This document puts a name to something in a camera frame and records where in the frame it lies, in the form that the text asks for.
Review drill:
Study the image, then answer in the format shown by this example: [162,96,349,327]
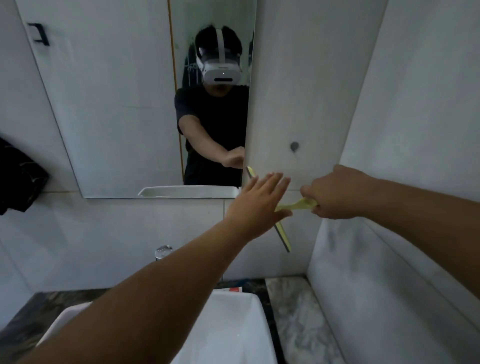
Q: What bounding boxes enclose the person's right hand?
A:
[299,164,380,221]

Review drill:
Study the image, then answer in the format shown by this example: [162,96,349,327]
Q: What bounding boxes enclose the person's left forearm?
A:
[18,221,248,364]

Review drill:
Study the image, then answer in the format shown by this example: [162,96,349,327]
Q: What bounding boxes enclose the white ceramic sink basin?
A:
[35,291,279,364]

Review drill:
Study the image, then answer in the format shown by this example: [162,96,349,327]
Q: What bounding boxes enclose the chrome faucet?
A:
[154,244,174,262]

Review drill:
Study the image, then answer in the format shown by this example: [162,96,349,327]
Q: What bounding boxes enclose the rectangular wall mirror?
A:
[14,0,258,200]

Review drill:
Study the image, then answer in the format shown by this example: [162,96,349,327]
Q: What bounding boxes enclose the person's left hand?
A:
[223,171,293,241]

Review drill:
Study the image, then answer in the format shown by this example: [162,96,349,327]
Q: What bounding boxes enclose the yellow squeegee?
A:
[245,166,320,254]

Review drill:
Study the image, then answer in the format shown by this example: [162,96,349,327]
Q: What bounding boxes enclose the black striped cloth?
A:
[0,136,50,217]

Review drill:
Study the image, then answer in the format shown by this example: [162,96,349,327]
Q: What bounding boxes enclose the person's right forearm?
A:
[359,176,480,301]

